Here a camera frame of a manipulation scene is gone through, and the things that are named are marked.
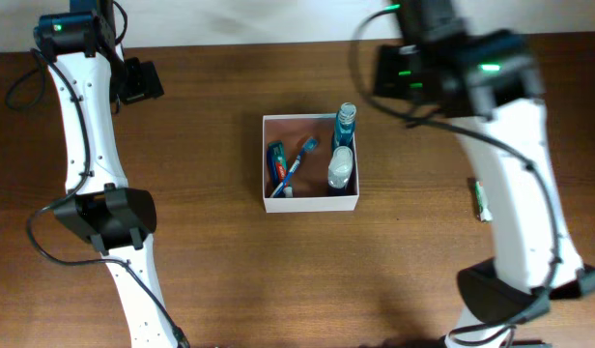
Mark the white pink cardboard box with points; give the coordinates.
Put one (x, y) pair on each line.
(309, 183)

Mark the teal mouthwash bottle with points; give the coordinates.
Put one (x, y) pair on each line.
(344, 126)

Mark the green white soap box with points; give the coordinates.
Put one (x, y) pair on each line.
(484, 213)

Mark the blue disposable razor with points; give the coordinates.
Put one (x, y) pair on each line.
(271, 166)

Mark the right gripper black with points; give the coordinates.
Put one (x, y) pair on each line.
(397, 82)

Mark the blue white toothbrush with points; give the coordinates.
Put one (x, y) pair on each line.
(309, 145)

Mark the green red toothpaste tube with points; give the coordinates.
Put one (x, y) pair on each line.
(281, 164)

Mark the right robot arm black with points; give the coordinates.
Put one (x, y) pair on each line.
(490, 91)

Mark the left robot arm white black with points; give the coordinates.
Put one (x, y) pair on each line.
(84, 54)

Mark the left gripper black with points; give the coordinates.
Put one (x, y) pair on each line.
(148, 82)

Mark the blue foam soap bottle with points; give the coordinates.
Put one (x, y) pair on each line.
(340, 171)

